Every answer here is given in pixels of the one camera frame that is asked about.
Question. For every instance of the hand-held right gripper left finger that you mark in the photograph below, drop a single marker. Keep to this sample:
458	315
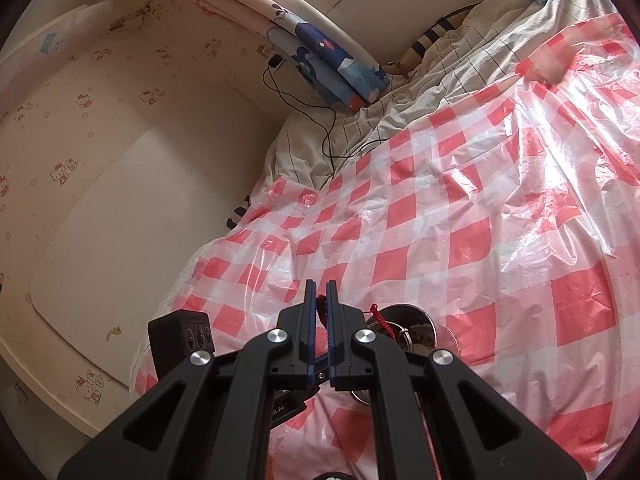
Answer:
309	332

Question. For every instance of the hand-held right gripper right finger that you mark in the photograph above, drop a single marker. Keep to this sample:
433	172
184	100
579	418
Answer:
334	332

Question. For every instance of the round metal bowl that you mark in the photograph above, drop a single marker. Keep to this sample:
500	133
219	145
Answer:
420	332

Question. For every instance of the cream bed headboard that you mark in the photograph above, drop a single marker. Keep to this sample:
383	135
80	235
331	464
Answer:
100	235

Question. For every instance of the dark striped cloth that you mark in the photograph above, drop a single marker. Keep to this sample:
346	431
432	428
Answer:
235	217

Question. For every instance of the red checkered plastic sheet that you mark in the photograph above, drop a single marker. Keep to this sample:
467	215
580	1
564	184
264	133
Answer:
450	210

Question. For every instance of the white thin-striped bed sheet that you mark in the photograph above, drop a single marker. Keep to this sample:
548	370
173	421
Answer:
400	110

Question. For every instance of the cartoon print curtain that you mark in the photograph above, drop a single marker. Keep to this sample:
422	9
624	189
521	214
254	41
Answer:
320	55

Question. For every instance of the striped plush toy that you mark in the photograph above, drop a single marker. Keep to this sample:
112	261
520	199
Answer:
425	42

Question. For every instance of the black wall charger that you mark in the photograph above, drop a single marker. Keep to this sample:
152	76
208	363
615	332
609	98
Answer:
275	62

